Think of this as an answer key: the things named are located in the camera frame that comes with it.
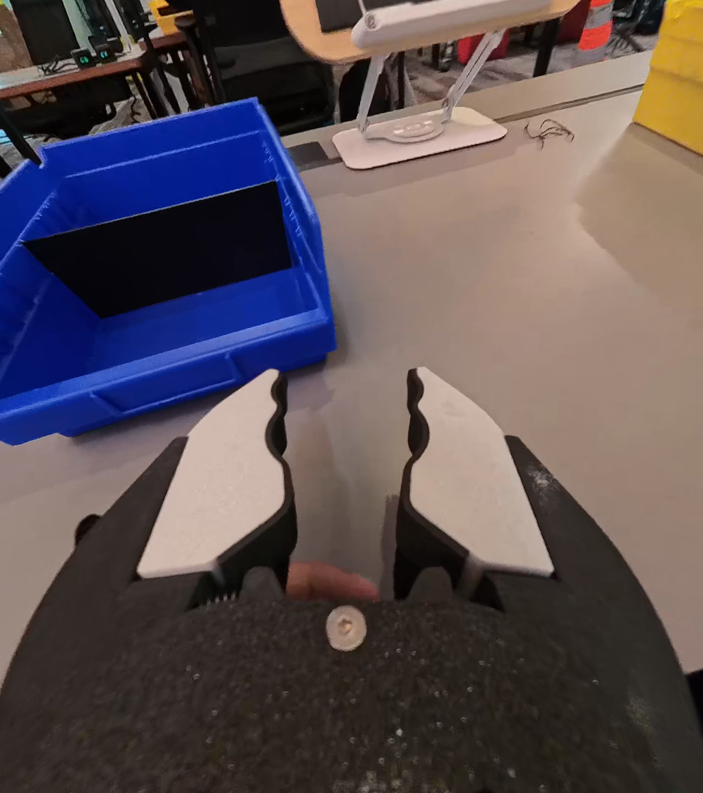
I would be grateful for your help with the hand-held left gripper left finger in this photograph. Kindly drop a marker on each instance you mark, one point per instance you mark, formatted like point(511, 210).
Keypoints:
point(221, 495)

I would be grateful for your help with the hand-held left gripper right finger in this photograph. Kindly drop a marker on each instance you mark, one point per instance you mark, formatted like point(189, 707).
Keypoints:
point(475, 495)

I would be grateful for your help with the large blue plastic bin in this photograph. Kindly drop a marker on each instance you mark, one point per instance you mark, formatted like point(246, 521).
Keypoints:
point(141, 372)

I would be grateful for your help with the yellow plastic bin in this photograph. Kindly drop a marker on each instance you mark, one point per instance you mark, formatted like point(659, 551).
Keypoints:
point(698, 93)

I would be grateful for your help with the grey desk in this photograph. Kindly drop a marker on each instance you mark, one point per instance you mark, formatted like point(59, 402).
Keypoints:
point(512, 279)

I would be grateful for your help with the person's left hand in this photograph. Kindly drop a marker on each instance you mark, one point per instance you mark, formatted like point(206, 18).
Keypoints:
point(327, 582)

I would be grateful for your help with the white metal stand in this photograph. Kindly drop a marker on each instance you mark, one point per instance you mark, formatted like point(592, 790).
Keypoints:
point(419, 145)

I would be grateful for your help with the black office chair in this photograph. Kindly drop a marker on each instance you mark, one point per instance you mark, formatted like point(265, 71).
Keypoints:
point(265, 62)

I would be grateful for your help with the red storage box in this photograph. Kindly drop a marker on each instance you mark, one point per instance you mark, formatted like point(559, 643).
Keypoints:
point(481, 48)

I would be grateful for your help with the black device with display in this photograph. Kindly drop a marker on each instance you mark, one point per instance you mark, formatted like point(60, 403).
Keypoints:
point(82, 57)
point(105, 52)

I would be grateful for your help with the brown wooden table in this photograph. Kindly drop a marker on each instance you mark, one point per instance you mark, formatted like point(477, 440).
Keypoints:
point(48, 71)

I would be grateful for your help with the orange traffic cone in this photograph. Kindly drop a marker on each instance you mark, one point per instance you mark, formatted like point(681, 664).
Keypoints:
point(596, 25)

